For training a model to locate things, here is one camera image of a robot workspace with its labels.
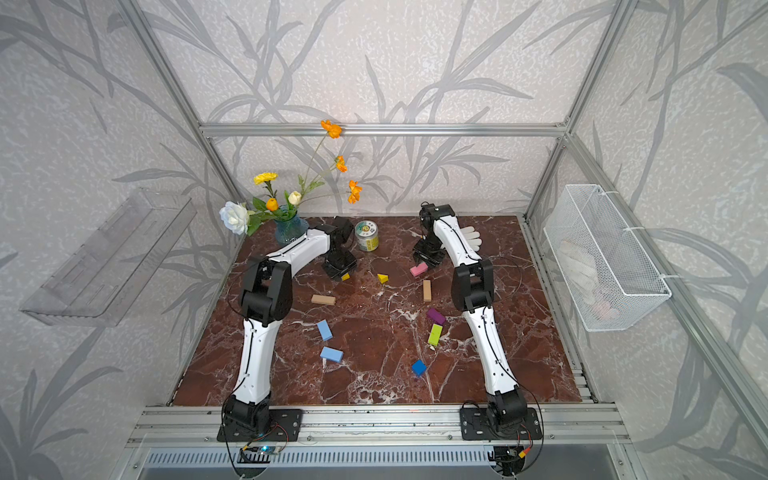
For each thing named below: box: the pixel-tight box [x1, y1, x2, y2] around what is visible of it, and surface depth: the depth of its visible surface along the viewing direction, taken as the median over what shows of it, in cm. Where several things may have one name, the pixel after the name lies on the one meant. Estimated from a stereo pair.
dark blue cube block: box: [412, 359, 427, 378], surface depth 84 cm
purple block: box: [427, 308, 446, 324], surface depth 95 cm
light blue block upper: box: [317, 319, 333, 341], surface depth 91 cm
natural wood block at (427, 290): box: [423, 280, 431, 302], surface depth 100 cm
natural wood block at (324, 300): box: [311, 294, 336, 305], surface depth 98 cm
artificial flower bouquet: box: [219, 120, 362, 236], surface depth 88 cm
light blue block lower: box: [320, 346, 344, 363], surface depth 86 cm
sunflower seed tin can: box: [355, 220, 379, 252], surface depth 107 cm
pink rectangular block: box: [410, 262, 429, 277], surface depth 105 cm
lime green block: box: [428, 323, 443, 347], surface depth 90 cm
